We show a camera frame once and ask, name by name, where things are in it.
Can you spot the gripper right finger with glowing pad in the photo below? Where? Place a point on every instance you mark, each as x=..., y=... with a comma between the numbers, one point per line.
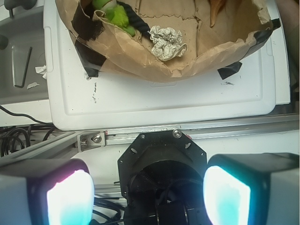
x=253, y=189

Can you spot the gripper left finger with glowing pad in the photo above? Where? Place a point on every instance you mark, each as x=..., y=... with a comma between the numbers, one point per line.
x=45, y=192

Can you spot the orange shell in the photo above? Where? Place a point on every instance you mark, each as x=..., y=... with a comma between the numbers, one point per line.
x=215, y=7

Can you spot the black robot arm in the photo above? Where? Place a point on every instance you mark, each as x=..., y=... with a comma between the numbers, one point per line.
x=165, y=178

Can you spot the white plastic tray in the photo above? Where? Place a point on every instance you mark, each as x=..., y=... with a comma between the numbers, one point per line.
x=110, y=101

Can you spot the black allen key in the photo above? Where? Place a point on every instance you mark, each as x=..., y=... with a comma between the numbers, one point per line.
x=20, y=60

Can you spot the brown paper bag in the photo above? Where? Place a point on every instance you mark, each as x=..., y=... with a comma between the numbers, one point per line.
x=242, y=27

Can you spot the crumpled white paper ball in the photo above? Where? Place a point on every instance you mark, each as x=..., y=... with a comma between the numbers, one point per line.
x=167, y=43

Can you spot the green plush turtle toy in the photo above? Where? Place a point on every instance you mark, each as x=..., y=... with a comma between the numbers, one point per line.
x=115, y=14

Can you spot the aluminium frame rail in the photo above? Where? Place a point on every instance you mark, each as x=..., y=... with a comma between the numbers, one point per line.
x=258, y=134

